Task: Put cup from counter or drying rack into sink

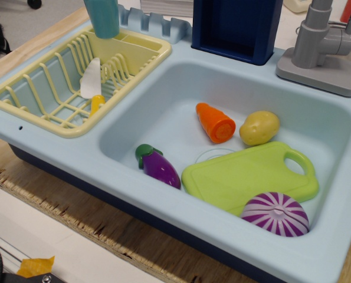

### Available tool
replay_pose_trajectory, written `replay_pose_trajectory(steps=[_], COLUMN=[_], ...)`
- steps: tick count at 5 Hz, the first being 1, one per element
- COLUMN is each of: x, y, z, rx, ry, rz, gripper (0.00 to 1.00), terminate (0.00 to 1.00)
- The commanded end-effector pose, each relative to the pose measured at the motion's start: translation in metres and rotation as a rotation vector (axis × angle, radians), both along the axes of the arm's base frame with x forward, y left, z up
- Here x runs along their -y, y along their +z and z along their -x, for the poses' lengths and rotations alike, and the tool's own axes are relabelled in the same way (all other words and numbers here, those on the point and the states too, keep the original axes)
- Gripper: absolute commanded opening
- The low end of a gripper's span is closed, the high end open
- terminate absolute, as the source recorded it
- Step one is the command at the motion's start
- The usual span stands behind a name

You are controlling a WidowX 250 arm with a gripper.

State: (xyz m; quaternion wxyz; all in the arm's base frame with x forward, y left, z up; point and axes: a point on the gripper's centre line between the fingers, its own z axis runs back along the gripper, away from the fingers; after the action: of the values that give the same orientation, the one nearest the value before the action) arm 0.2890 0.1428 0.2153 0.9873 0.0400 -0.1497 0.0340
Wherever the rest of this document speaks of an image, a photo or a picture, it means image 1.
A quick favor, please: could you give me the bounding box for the light blue toy sink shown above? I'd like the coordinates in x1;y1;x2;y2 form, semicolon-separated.
0;11;351;283

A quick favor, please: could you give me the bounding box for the white toy knife yellow handle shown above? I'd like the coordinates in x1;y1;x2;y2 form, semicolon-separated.
80;57;106;117

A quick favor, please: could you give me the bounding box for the teal plastic cup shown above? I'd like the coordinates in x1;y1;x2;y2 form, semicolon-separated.
84;0;119;39

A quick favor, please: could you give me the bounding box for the yellow tape piece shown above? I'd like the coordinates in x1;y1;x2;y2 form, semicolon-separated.
17;256;55;278

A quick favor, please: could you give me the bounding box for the dark blue plastic box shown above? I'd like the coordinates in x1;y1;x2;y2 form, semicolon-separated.
192;0;283;65

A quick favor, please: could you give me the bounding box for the red cup background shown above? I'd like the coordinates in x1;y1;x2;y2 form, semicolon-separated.
340;0;351;23

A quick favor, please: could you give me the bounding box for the orange toy carrot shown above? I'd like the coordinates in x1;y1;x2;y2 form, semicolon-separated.
195;103;236;144

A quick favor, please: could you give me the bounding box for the yellow toy potato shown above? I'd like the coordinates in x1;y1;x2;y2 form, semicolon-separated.
240;111;280;146

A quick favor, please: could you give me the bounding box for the purple striped toy onion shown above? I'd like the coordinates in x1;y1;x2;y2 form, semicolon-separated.
241;192;310;237

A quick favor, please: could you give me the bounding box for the green toy cutting board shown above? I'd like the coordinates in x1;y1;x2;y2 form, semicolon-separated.
182;141;319;216

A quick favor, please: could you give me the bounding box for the grey toy faucet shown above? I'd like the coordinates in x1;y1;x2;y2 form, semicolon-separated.
276;1;351;97

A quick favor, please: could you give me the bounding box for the purple toy eggplant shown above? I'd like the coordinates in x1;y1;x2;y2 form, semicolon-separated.
135;144;181;189

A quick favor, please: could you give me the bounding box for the pale yellow drying rack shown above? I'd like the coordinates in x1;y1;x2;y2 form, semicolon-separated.
0;27;172;138

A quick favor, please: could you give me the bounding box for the light blue plate holder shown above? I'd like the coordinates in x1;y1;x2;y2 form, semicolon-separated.
118;4;192;44

